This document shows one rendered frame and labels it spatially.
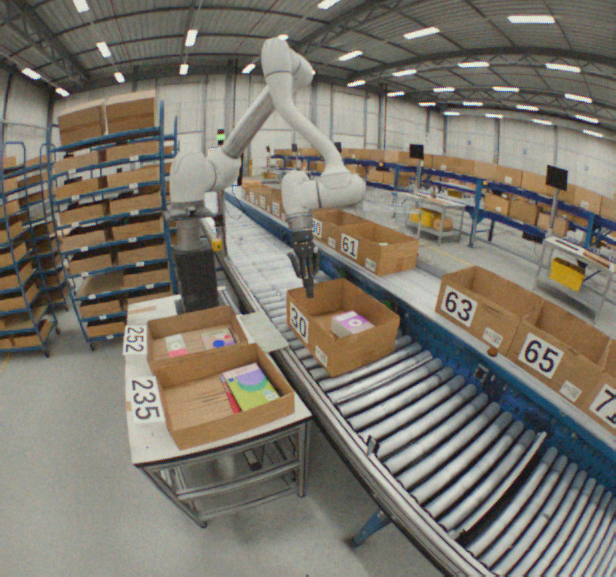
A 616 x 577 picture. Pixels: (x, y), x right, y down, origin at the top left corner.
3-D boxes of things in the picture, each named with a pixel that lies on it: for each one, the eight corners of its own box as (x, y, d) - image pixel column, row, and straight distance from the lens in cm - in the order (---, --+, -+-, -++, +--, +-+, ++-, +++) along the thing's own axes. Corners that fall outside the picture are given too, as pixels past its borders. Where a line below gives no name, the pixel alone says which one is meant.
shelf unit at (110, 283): (90, 353, 281) (47, 122, 244) (97, 324, 320) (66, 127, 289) (186, 337, 261) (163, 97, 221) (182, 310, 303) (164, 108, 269)
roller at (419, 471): (387, 485, 87) (391, 478, 82) (490, 406, 118) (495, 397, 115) (397, 496, 86) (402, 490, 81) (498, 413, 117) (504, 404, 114)
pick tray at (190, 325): (151, 339, 132) (146, 320, 127) (232, 323, 133) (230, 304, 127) (154, 382, 110) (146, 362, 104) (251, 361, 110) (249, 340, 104)
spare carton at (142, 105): (105, 105, 232) (109, 97, 247) (108, 138, 243) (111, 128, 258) (154, 96, 226) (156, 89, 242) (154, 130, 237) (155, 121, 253)
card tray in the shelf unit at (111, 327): (89, 336, 277) (85, 327, 272) (95, 319, 301) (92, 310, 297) (127, 331, 264) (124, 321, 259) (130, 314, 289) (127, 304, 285)
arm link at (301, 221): (282, 217, 105) (284, 233, 104) (292, 213, 96) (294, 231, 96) (305, 215, 108) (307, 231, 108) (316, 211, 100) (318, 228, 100)
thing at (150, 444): (129, 309, 168) (128, 304, 167) (225, 290, 169) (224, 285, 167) (136, 468, 93) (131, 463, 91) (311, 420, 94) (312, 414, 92)
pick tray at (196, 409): (161, 388, 107) (153, 368, 100) (258, 361, 110) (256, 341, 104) (178, 452, 88) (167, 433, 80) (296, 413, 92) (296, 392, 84)
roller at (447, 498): (413, 514, 85) (420, 509, 81) (512, 424, 117) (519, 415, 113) (424, 525, 85) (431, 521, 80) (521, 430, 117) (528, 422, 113)
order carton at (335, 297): (285, 323, 131) (284, 289, 122) (340, 308, 143) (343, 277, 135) (331, 378, 104) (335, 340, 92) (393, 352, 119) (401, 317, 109)
